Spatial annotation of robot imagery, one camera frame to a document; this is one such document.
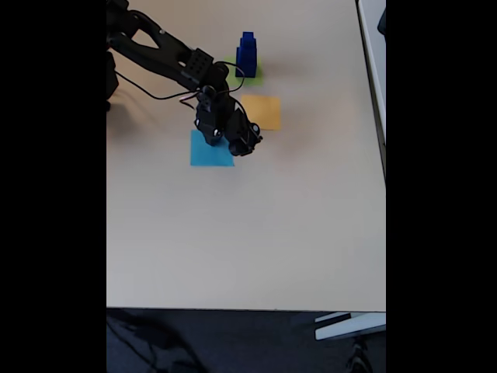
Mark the largest blue cube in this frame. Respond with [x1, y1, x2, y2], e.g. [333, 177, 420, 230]
[235, 58, 259, 78]

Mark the large blue cube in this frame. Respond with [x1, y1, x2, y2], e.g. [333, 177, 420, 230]
[236, 44, 259, 65]

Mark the blue paper square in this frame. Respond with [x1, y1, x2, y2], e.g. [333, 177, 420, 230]
[189, 130, 235, 168]

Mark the green paper square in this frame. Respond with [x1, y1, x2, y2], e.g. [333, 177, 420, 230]
[221, 55, 265, 87]

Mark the orange paper square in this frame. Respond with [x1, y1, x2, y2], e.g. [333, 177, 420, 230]
[239, 94, 282, 131]

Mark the white adjacent table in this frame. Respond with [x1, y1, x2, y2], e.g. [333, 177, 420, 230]
[356, 0, 387, 182]

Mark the white table foot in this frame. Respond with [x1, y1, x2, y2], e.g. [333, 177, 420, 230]
[314, 311, 387, 342]

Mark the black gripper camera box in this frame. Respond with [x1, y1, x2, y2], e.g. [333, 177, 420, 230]
[226, 109, 264, 158]

